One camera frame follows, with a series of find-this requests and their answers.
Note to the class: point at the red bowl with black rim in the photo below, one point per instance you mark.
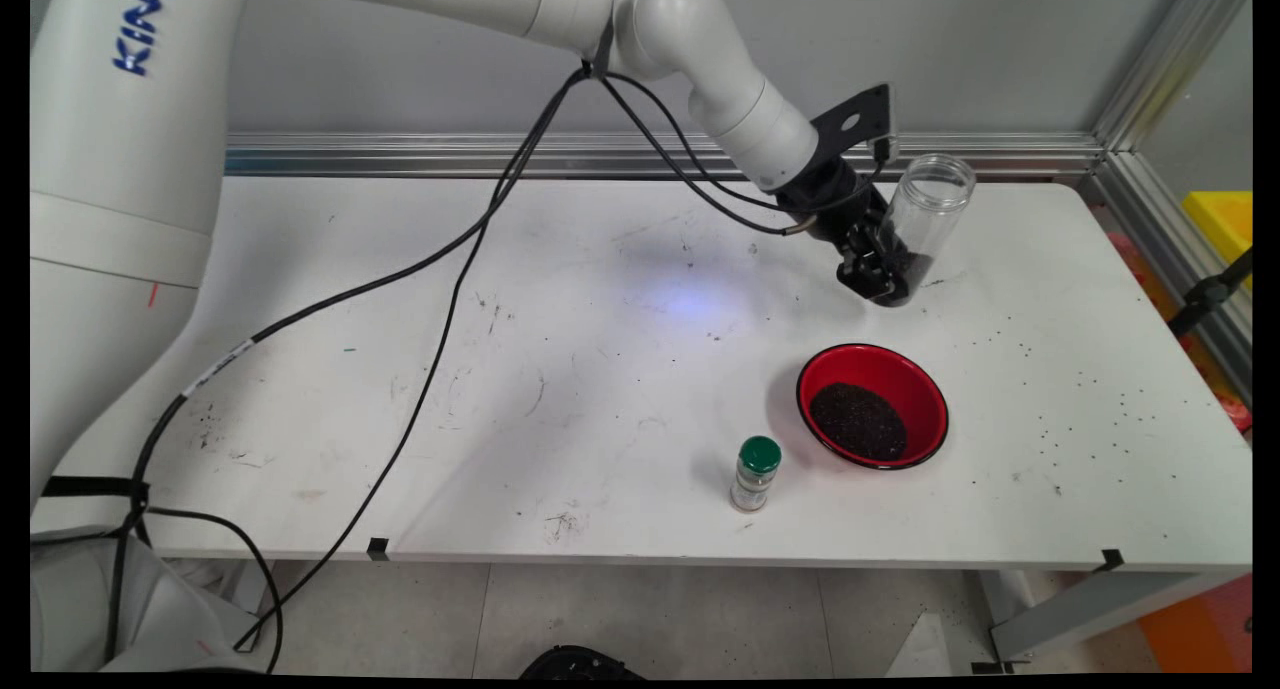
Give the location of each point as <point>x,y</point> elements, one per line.
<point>925,394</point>

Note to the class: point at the sloping aluminium side rail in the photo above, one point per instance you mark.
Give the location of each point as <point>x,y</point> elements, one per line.
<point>1140,204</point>

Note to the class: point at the black tape marker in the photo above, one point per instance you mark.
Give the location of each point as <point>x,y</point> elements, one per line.
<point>1110,561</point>
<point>378,548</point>

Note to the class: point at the clear jar with black grains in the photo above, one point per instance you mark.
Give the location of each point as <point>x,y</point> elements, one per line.
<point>930,209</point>

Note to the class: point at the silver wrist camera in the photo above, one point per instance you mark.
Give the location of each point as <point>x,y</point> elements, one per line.
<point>888,149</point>

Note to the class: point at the orange box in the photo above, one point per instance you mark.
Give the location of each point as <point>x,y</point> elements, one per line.
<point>1200,629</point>

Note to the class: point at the yellow plastic box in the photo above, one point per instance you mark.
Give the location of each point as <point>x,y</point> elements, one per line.
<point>1222,224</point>

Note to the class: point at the pile of black grains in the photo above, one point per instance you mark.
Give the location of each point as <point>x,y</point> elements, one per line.
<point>858,424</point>

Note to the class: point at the upright aluminium frame post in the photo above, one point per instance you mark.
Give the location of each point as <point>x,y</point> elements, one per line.
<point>1170,59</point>

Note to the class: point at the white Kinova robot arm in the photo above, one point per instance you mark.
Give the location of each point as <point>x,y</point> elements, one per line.
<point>110,219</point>

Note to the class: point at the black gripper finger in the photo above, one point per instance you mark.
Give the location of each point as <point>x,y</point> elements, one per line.
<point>862,274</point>
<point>893,259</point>

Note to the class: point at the green-capped spice bottle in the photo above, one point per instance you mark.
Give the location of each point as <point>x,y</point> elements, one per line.
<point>757,474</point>

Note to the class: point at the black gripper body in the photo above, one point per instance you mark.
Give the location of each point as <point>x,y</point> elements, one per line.
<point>835,204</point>

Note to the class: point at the horizontal aluminium frame rail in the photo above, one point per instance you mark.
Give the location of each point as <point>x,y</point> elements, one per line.
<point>500,154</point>

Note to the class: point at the grey table leg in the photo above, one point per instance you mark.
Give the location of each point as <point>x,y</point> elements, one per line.
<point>1090,609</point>

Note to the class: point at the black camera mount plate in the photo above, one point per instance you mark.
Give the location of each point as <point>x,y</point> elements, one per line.
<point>870,109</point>

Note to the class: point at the black round object on floor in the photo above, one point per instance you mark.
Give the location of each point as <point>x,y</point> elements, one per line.
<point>580,664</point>

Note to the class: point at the red orange bin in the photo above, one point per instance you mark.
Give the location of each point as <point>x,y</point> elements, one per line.
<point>1238,414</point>

